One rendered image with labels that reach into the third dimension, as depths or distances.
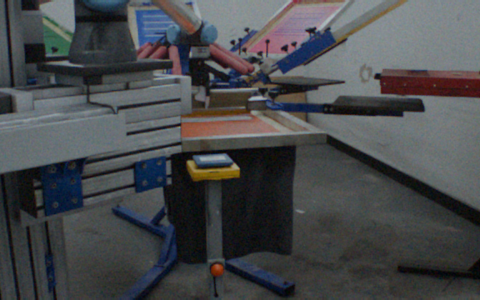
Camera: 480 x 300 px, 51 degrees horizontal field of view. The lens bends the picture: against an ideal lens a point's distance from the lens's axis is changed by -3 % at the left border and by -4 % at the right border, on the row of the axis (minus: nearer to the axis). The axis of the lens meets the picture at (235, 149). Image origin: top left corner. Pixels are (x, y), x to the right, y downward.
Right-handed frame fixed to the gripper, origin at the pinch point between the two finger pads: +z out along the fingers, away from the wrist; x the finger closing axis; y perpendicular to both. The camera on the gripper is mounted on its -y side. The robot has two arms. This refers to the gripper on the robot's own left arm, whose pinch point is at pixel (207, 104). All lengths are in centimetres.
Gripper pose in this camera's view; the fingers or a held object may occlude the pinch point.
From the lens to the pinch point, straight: 222.5
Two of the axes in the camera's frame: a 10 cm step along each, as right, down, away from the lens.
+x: 2.2, 2.2, -9.5
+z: 0.1, 9.7, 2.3
